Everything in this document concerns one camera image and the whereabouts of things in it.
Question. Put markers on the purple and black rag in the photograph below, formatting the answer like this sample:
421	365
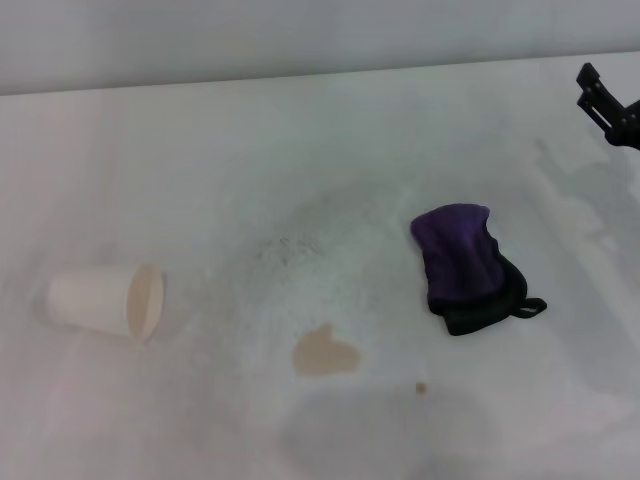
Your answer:
460	250

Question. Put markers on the small brown water drop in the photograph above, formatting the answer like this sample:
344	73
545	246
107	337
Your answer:
421	388

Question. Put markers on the white paper cup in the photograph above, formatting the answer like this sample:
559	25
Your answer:
85	300

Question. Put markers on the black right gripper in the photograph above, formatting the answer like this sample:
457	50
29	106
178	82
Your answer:
629	127

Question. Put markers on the large brown water stain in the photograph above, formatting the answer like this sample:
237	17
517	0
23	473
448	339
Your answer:
322	355

